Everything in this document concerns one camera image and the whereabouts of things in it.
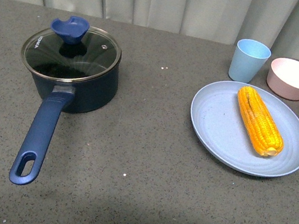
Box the dark blue saucepan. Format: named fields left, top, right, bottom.
left=0, top=16, right=128, bottom=199

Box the light blue cup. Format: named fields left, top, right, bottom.
left=228, top=39, right=271, bottom=84

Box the yellow corn cob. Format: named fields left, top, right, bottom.
left=237, top=86, right=284, bottom=157

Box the glass lid blue knob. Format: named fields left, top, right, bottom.
left=21, top=16, right=121, bottom=83

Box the light blue plate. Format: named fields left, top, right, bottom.
left=190, top=81, right=299, bottom=177

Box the pink bowl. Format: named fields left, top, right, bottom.
left=266, top=57, right=299, bottom=101

